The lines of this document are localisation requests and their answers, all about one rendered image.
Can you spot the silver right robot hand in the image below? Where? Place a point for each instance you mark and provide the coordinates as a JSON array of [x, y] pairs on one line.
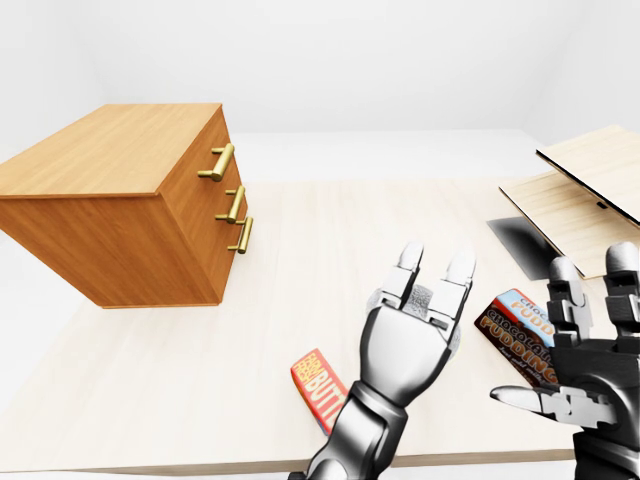
[[595, 380]]

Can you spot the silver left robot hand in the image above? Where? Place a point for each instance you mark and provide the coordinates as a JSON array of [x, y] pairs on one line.
[[402, 350]]

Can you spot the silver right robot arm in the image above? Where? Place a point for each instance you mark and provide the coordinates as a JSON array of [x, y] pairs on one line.
[[607, 457]]

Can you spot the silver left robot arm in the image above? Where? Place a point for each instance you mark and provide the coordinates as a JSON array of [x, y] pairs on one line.
[[357, 440]]

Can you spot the wooden cabinet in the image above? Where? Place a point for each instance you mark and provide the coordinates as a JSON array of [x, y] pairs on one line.
[[90, 165]]

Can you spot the brown chocolate pudding box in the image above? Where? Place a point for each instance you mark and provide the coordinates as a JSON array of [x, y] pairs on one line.
[[515, 332]]

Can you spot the red butter box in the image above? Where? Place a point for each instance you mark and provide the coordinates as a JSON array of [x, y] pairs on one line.
[[315, 387]]

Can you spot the pale wooden rack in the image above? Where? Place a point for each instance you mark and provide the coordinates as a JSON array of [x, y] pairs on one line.
[[565, 210]]

